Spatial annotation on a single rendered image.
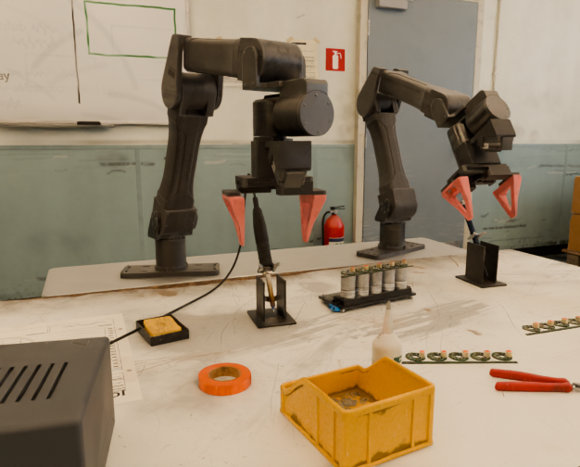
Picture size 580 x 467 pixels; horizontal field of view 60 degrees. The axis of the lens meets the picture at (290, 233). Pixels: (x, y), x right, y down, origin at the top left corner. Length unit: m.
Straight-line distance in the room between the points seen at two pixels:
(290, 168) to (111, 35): 2.78
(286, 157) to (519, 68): 4.18
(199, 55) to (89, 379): 0.58
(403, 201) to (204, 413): 0.81
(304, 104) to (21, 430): 0.46
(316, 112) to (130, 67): 2.72
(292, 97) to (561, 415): 0.47
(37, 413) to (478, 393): 0.44
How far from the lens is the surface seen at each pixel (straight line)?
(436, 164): 4.13
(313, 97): 0.65
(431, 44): 4.12
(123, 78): 3.32
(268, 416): 0.54
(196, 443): 0.51
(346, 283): 0.83
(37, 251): 3.39
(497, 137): 0.99
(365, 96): 1.30
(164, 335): 0.73
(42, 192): 3.34
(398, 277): 0.90
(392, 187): 1.23
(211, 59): 0.84
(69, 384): 0.43
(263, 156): 0.69
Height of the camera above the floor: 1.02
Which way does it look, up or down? 10 degrees down
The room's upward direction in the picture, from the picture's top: straight up
